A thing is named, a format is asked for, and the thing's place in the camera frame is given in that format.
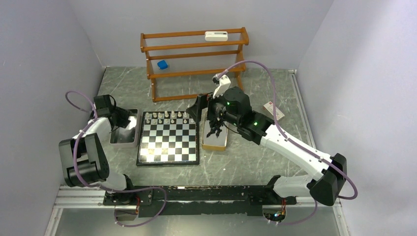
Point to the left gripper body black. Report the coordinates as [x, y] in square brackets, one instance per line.
[121, 116]

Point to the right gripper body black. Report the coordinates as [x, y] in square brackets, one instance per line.
[216, 107]

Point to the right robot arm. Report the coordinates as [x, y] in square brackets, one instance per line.
[326, 174]

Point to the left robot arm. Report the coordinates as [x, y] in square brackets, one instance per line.
[83, 159]

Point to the black chess pieces pile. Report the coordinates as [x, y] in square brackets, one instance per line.
[215, 127]

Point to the black white chess board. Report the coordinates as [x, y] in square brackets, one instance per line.
[168, 144]

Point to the pink metal tin tray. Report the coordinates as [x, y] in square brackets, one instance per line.
[128, 137]

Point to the gold metal tin tray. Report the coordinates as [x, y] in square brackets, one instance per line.
[214, 142]

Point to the small red white card box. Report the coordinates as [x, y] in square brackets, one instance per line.
[273, 110]

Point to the wooden two-tier shelf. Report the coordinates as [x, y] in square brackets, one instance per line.
[188, 54]

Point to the blue block on shelf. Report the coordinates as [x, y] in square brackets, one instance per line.
[162, 65]

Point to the white box on shelf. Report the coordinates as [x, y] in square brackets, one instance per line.
[216, 36]

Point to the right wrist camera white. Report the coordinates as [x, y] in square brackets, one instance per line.
[223, 83]

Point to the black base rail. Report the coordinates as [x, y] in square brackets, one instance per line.
[196, 200]

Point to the aluminium frame rail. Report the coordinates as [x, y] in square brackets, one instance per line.
[80, 212]

